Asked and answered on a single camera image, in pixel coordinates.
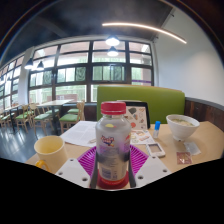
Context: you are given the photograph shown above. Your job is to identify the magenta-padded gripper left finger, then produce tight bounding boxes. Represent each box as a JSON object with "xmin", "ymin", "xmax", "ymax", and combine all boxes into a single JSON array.
[{"xmin": 54, "ymin": 145, "xmax": 100, "ymax": 190}]

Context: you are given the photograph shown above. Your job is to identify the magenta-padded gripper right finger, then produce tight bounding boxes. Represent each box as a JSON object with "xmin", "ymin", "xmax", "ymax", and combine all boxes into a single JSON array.
[{"xmin": 127, "ymin": 144, "xmax": 172, "ymax": 188}]

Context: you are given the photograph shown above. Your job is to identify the clear red-capped drink bottle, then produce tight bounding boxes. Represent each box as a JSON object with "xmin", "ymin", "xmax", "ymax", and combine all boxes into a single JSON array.
[{"xmin": 95, "ymin": 101, "xmax": 132, "ymax": 186}]

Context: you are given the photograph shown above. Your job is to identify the small brown sachet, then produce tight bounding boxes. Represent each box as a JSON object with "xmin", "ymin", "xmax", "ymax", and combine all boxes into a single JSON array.
[{"xmin": 175, "ymin": 151, "xmax": 194, "ymax": 166}]

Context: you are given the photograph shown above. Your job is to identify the printed picture sheet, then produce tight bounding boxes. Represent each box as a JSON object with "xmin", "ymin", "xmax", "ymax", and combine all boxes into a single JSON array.
[{"xmin": 129, "ymin": 129, "xmax": 155, "ymax": 145}]

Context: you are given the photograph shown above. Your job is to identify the white paper sheets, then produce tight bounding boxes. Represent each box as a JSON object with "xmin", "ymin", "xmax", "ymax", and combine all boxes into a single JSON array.
[{"xmin": 59, "ymin": 120, "xmax": 98, "ymax": 148}]

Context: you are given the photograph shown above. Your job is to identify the small blue-capped white bottle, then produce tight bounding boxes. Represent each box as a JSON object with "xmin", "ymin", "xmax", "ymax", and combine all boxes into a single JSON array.
[{"xmin": 152, "ymin": 120, "xmax": 162, "ymax": 140}]

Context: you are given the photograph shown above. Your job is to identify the small clear sachet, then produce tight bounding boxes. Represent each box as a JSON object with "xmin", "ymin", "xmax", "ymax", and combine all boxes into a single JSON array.
[{"xmin": 183, "ymin": 141, "xmax": 202, "ymax": 157}]

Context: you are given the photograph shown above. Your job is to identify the white ceramic bowl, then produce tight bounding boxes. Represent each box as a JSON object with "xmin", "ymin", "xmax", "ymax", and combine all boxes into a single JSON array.
[{"xmin": 165, "ymin": 114, "xmax": 201, "ymax": 142}]

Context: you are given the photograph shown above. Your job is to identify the black tablet with stickers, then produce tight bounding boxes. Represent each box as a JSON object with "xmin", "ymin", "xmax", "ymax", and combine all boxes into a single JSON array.
[{"xmin": 116, "ymin": 99, "xmax": 151, "ymax": 131}]

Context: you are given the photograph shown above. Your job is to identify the group of wooden green-seated chairs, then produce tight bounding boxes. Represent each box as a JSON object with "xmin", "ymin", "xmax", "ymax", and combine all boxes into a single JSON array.
[{"xmin": 0, "ymin": 101, "xmax": 86, "ymax": 135}]

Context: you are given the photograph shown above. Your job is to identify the green upholstered bench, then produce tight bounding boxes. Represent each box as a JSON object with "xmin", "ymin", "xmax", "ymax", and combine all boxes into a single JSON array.
[{"xmin": 96, "ymin": 84, "xmax": 186, "ymax": 125}]

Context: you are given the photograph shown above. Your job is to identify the wooden dining table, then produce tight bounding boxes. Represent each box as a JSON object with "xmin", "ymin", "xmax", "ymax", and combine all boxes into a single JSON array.
[{"xmin": 36, "ymin": 99, "xmax": 75, "ymax": 134}]

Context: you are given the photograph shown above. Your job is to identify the group of pendant ceiling lamps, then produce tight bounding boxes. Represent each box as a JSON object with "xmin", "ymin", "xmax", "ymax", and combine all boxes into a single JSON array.
[{"xmin": 24, "ymin": 35, "xmax": 121, "ymax": 71}]

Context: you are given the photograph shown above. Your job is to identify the long curved light strip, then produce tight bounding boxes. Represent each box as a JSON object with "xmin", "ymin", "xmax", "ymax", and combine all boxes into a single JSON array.
[{"xmin": 101, "ymin": 22, "xmax": 188, "ymax": 45}]

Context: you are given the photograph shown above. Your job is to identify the cream mug with yellow handle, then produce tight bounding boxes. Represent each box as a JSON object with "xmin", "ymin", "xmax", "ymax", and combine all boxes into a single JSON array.
[{"xmin": 33, "ymin": 135, "xmax": 69, "ymax": 174}]

